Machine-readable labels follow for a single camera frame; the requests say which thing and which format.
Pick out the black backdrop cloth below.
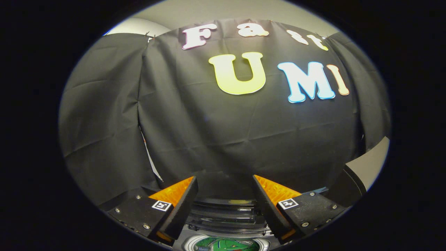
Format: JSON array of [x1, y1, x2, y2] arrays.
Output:
[[59, 18, 391, 206]]

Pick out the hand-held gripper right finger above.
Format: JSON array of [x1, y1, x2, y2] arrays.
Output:
[[253, 174, 347, 244]]

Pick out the grey washing machine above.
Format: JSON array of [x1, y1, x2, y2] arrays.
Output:
[[174, 197, 281, 251]]

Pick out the green polo shirt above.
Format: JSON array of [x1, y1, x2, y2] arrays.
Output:
[[195, 237, 260, 251]]

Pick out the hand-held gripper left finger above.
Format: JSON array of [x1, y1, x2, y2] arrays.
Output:
[[106, 176, 199, 243]]

